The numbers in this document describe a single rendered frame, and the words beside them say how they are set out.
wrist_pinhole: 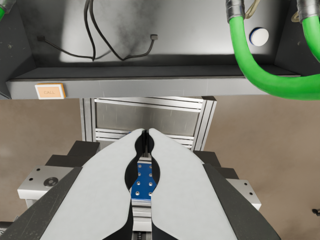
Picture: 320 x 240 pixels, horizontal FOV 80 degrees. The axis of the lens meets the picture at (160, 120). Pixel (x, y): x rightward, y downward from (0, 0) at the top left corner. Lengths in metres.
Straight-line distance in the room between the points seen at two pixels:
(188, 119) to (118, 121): 0.47
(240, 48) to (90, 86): 0.31
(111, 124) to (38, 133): 0.70
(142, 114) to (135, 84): 0.86
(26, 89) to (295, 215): 2.72
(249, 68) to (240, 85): 0.26
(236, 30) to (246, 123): 1.50
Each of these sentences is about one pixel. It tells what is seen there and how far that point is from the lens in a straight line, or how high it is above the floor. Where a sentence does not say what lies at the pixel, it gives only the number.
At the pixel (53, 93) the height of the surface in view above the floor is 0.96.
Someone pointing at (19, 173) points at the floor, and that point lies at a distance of 2.18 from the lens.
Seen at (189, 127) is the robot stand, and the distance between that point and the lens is 1.33.
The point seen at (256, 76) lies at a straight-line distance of 0.18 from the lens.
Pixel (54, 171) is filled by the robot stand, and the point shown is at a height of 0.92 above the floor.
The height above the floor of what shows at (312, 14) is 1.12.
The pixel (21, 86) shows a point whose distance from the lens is 0.49.
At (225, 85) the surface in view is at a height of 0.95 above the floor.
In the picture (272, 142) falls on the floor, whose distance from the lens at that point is 1.92.
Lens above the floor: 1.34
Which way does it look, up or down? 62 degrees down
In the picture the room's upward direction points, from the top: 176 degrees clockwise
